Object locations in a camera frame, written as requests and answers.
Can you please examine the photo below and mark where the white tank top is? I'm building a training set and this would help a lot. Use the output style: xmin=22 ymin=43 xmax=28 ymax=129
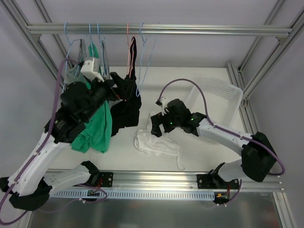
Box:
xmin=134 ymin=112 xmax=185 ymax=171

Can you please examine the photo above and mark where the light blue hanger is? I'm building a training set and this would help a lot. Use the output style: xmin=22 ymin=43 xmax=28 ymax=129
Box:
xmin=62 ymin=22 xmax=82 ymax=93
xmin=135 ymin=22 xmax=157 ymax=97

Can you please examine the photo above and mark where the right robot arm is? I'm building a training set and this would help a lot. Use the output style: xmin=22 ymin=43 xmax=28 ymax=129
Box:
xmin=151 ymin=99 xmax=278 ymax=189

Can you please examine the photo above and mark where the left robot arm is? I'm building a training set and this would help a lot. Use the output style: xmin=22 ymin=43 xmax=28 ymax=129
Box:
xmin=0 ymin=72 xmax=135 ymax=211

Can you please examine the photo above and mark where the dark grey tank top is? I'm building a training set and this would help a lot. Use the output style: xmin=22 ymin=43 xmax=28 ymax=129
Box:
xmin=101 ymin=40 xmax=110 ymax=75

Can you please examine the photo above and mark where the black tank top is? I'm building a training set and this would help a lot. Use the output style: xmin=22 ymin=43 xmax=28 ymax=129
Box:
xmin=110 ymin=36 xmax=142 ymax=137

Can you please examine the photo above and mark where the blue hanger with grey top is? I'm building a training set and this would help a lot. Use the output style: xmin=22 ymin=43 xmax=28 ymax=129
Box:
xmin=97 ymin=23 xmax=104 ymax=62

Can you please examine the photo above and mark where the green tank top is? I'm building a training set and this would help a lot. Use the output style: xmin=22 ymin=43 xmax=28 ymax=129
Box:
xmin=70 ymin=43 xmax=113 ymax=154

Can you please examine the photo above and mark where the pink hanger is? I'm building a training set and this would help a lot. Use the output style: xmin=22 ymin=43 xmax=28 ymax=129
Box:
xmin=126 ymin=22 xmax=132 ymax=76

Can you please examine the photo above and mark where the blue hanger under green top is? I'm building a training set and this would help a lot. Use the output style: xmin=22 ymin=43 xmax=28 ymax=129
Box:
xmin=89 ymin=23 xmax=99 ymax=58

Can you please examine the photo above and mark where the white plastic basket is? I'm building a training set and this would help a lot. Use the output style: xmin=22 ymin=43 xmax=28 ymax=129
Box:
xmin=194 ymin=75 xmax=243 ymax=127

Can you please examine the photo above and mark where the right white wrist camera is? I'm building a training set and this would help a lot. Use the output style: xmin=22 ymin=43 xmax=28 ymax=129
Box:
xmin=156 ymin=96 xmax=170 ymax=115

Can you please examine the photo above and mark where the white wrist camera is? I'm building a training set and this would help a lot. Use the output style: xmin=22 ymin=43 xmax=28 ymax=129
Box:
xmin=156 ymin=96 xmax=170 ymax=115
xmin=80 ymin=57 xmax=105 ymax=82

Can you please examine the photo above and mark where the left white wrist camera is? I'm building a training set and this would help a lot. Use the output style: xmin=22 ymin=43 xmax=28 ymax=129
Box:
xmin=80 ymin=57 xmax=105 ymax=82

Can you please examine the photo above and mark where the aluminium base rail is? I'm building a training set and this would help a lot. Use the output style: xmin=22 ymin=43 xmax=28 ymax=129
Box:
xmin=99 ymin=171 xmax=285 ymax=192

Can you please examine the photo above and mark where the aluminium hanging rail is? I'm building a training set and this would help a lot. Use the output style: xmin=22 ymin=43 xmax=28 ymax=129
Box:
xmin=27 ymin=22 xmax=293 ymax=37

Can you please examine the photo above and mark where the right aluminium frame strut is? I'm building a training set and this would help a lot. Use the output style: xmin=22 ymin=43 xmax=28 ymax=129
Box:
xmin=226 ymin=0 xmax=304 ymax=133

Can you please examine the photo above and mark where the aluminium frame strut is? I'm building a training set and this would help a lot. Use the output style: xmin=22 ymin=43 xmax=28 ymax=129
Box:
xmin=0 ymin=0 xmax=67 ymax=88
xmin=226 ymin=0 xmax=304 ymax=133

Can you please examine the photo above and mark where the white slotted cable duct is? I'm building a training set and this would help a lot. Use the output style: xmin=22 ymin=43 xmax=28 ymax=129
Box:
xmin=54 ymin=188 xmax=215 ymax=201

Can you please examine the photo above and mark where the left aluminium frame strut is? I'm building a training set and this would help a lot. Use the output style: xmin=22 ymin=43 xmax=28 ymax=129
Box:
xmin=0 ymin=0 xmax=67 ymax=88

